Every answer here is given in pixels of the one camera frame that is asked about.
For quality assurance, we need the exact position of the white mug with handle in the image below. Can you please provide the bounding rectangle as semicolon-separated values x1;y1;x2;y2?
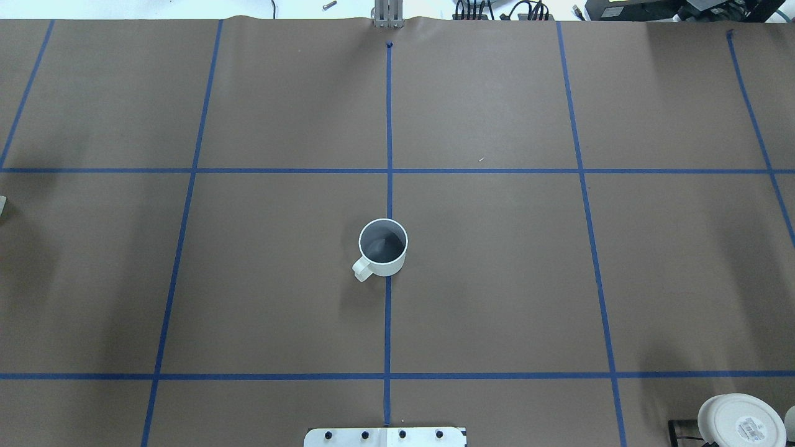
352;219;409;282

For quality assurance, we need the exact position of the white mug bottom facing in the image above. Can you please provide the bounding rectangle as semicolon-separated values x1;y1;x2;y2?
697;393;787;446

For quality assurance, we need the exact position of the white mug lying left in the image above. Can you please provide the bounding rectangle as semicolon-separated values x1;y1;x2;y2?
783;405;795;445

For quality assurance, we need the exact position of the aluminium frame post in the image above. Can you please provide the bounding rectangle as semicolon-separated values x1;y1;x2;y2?
371;0;405;29

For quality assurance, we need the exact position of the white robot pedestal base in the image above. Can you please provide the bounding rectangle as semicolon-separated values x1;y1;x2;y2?
303;427;468;446

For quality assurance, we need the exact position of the black wire cup rack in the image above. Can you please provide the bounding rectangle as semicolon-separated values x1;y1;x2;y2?
667;419;716;447

